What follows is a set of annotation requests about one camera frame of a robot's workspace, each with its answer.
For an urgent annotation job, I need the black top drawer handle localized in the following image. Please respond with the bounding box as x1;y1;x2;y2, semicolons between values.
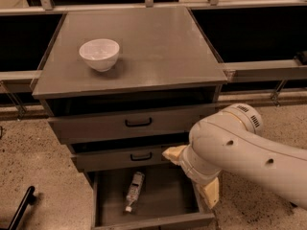
125;117;153;127

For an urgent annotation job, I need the middle grey drawer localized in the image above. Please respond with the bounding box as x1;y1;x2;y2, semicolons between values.
71;142;186;173

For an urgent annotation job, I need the black drawer handle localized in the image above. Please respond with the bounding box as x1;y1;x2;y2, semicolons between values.
125;117;153;127
130;152;153;162

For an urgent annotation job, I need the black middle drawer handle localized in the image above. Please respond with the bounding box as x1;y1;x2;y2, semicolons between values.
130;152;153;162

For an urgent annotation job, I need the blue plastic bottle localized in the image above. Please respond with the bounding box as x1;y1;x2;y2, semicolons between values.
125;172;145;213

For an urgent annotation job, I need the top grey drawer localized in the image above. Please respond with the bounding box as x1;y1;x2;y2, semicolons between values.
48;104;215;144

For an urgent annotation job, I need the grey drawer cabinet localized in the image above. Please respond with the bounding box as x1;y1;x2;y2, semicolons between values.
32;6;228;230

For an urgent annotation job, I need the white ceramic bowl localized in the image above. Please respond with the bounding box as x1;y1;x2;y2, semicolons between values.
79;38;120;72

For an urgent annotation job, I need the black left base leg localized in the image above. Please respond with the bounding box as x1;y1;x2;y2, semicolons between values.
7;186;35;230

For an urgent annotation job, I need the grey drawer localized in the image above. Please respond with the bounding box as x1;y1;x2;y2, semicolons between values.
48;104;215;144
71;142;186;173
91;163;214;230

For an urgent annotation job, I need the bottom grey drawer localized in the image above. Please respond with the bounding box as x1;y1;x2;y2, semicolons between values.
91;163;214;230

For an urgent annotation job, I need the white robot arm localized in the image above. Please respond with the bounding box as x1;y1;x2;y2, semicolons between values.
163;103;307;209

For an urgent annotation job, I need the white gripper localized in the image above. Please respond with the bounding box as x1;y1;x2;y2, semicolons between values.
162;145;221;209

